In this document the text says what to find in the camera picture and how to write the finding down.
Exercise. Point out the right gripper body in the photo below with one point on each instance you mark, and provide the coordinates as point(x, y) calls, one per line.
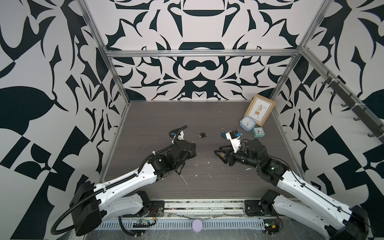
point(242, 157)

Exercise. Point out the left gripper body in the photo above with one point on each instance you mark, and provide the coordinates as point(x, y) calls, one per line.
point(190, 153)

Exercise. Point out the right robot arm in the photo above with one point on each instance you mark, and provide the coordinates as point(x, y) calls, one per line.
point(318, 211)

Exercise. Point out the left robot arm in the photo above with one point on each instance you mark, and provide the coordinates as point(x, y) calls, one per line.
point(94, 203)

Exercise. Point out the blue padlock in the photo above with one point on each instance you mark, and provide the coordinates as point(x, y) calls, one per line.
point(224, 133)

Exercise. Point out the green square alarm clock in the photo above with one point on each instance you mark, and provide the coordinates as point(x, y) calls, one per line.
point(258, 132)

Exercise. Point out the black padlock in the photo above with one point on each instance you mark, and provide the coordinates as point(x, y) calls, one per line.
point(203, 135)

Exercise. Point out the blue round alarm clock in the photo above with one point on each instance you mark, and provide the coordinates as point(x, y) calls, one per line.
point(247, 123)

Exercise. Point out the purple round cap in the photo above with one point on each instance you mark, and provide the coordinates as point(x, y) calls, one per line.
point(197, 225)

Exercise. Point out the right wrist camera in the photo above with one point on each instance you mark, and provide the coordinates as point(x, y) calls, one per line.
point(235, 139)

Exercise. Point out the wooden picture frame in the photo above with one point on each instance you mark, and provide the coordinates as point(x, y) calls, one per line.
point(259, 109)

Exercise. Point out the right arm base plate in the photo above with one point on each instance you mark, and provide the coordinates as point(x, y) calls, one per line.
point(256, 208)

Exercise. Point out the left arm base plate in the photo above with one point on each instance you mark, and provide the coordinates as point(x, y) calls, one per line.
point(156, 209)

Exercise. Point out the black wall hook rack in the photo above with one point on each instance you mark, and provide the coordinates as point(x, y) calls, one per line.
point(362, 112)

